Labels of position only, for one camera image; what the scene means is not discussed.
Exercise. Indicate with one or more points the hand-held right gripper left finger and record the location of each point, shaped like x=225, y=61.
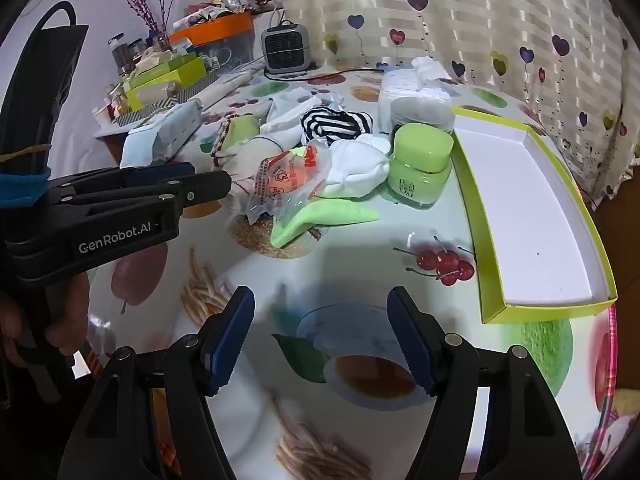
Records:
x=230, y=345

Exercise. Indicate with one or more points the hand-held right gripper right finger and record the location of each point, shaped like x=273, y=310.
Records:
x=411, y=345

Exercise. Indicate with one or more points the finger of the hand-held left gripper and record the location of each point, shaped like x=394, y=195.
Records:
x=130, y=175
x=200, y=187

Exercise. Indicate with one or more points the green towel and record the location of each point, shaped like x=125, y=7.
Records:
x=240, y=130

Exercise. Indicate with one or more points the smooth light green cloth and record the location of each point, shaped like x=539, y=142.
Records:
x=325, y=215

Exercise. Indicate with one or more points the green white cardboard box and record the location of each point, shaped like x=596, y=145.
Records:
x=520, y=210

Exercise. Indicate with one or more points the soft tissue pack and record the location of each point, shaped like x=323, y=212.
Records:
x=400, y=92

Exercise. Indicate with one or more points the person's left hand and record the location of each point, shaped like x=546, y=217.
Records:
x=70, y=310

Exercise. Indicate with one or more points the blue wet wipes pack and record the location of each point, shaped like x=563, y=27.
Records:
x=160, y=135

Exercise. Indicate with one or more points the small white cup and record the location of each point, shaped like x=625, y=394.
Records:
x=101, y=117

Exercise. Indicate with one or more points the zigzag pattern tray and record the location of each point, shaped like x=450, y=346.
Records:
x=165, y=106

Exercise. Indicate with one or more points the fruit print tablecloth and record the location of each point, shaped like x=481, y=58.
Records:
x=350, y=280

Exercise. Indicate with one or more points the light green cardboard box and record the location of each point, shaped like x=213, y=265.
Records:
x=160, y=91

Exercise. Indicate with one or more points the clear plastic bag orange print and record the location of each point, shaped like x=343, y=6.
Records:
x=290, y=175

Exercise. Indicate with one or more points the white paper roll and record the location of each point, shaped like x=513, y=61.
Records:
x=225, y=88

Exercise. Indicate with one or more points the glass spice jar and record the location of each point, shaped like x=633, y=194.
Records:
x=136, y=50
x=119, y=52

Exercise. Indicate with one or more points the orange lid storage box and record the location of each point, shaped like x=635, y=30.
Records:
x=215, y=35

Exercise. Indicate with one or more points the white waffle towel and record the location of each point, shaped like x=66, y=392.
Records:
x=360, y=167

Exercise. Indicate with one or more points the small grey heater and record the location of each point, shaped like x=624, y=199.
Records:
x=286, y=49

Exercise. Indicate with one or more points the vase with purple branches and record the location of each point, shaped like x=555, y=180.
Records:
x=145, y=10

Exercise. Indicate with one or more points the green cream jar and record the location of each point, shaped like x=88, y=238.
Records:
x=420, y=160

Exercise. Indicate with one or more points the clear plastic jar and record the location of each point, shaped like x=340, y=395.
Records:
x=422, y=112

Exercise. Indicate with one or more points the heart print curtain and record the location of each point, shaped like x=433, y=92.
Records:
x=450, y=30

